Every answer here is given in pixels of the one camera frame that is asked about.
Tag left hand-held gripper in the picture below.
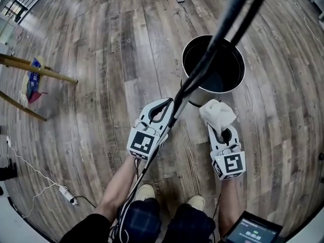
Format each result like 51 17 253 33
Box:
126 98 176 162

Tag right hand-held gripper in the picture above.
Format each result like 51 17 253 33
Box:
207 123 247 181

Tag white cloth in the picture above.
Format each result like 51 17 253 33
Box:
198 99 235 139

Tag metal trash bin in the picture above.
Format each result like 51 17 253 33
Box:
181 34 246 108

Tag person's left forearm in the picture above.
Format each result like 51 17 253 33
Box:
96 155 139 222

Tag person's right forearm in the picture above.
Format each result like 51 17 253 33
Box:
218 178 241 237

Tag person's right shoe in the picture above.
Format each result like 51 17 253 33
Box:
186 195 206 212

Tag person's shoe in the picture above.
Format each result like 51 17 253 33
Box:
186 195 206 212
135 184 156 202

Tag person's left shoe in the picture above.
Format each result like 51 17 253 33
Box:
135 184 156 202

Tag person's right leg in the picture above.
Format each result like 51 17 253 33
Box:
166 203 216 243

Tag person's leg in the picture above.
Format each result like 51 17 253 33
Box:
124 197 163 243
166 203 216 243

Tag black phone with screen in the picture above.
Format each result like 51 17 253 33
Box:
222 211 284 243

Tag person's left leg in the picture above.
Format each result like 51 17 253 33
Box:
124 197 163 243

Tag white power strip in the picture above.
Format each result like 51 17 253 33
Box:
59 185 76 205

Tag colourful items under table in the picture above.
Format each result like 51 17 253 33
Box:
29 91 48 105

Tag blue packet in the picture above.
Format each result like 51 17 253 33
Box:
26 57 43 96

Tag pale plastic bag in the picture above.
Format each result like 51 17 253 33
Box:
20 76 30 108

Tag person's black shirt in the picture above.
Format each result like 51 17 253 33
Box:
59 213 113 243

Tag round yellow table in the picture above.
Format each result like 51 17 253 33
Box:
0 53 78 123

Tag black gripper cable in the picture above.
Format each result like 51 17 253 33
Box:
133 158 143 187

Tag black cable bundle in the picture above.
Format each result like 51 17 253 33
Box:
111 0 274 243

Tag white power cable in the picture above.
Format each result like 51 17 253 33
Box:
6 140 63 219

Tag white floor cable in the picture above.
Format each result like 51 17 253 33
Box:
278 0 324 36

